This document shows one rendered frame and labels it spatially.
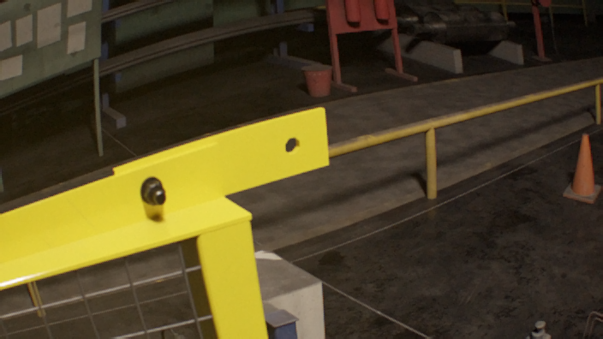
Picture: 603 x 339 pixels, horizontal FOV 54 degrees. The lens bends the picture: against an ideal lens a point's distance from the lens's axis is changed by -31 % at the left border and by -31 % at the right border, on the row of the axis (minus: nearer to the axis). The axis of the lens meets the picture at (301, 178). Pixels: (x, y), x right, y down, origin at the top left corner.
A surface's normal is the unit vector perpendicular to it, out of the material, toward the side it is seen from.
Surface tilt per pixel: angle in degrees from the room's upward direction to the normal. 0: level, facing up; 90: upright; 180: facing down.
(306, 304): 90
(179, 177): 90
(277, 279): 0
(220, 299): 90
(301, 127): 90
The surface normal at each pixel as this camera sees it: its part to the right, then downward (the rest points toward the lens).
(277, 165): 0.54, 0.25
